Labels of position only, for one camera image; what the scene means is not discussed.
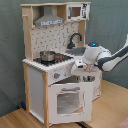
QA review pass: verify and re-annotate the toy microwave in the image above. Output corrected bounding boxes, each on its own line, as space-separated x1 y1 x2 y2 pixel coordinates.
67 4 88 21

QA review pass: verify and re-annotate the grey toy sink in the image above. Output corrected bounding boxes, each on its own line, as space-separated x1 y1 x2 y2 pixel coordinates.
66 47 92 56

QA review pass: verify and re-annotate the black toy faucet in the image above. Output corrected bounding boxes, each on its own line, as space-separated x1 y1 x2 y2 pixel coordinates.
67 33 82 49

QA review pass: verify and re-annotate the white cabinet door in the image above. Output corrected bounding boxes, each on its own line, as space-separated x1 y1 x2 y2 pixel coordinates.
79 68 103 101

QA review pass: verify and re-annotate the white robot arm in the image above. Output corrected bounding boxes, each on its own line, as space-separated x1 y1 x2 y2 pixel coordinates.
71 35 128 73

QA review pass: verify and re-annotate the wooden toy kitchen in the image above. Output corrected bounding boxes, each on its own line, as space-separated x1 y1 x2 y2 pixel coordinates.
20 1 107 127

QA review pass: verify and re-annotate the left red stove knob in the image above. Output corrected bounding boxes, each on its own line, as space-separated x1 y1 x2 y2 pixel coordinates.
54 73 60 79

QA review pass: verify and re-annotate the silver toy pot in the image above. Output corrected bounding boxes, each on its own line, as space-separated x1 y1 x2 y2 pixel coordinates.
40 51 55 61

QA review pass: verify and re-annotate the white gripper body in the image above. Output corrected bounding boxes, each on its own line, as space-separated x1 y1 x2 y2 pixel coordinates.
71 59 93 73

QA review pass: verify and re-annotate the black toy stovetop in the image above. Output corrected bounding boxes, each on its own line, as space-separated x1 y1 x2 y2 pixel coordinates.
33 52 74 66

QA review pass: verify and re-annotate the white oven door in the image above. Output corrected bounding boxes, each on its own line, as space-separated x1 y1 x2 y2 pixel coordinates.
49 82 93 124

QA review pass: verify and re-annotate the grey range hood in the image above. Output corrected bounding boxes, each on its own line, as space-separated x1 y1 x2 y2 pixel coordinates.
34 5 64 27

